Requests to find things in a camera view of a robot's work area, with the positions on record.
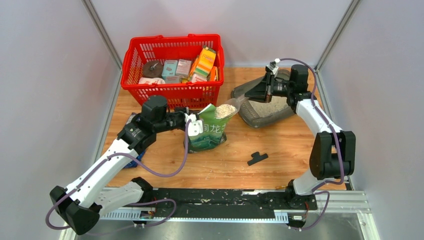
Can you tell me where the brown round lid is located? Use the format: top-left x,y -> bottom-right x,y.
142,60 -> 164,78

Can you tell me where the pink grey small box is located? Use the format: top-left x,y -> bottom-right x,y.
175,59 -> 192,77

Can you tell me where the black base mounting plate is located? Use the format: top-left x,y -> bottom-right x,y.
141,188 -> 318,219

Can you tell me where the red plastic shopping basket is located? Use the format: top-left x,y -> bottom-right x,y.
120,34 -> 225,109

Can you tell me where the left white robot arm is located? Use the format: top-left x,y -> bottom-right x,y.
45,95 -> 201,235

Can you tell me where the green cat litter bag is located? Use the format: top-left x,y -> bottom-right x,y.
187,104 -> 231,154

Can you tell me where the teal small box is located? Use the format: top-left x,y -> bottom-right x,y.
161,60 -> 178,80

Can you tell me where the orange packet in basket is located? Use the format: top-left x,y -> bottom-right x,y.
209,66 -> 219,82

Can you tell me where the blue silver snack bag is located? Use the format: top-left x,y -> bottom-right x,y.
123,112 -> 146,169

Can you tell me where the white pink sponge pack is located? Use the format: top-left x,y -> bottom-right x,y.
138,77 -> 166,85

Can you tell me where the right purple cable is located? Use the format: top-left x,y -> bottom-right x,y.
278,57 -> 346,231

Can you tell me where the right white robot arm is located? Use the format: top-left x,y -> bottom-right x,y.
244,61 -> 356,210

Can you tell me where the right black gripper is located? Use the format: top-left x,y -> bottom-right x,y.
245,72 -> 294,104

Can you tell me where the grey litter box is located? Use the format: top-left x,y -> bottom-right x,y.
230,64 -> 312,129

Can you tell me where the colourful sponge pack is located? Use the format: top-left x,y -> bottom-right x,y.
194,46 -> 217,78

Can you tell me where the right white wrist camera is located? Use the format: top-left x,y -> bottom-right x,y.
265,58 -> 281,78

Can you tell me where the clear plastic scoop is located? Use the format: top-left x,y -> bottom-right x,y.
214,95 -> 249,119

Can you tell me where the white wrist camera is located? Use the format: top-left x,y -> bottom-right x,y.
185,113 -> 204,137
265,58 -> 281,78

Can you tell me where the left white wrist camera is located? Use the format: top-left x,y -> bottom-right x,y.
185,113 -> 204,137

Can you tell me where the black bag clip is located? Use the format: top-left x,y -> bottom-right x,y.
247,151 -> 269,166

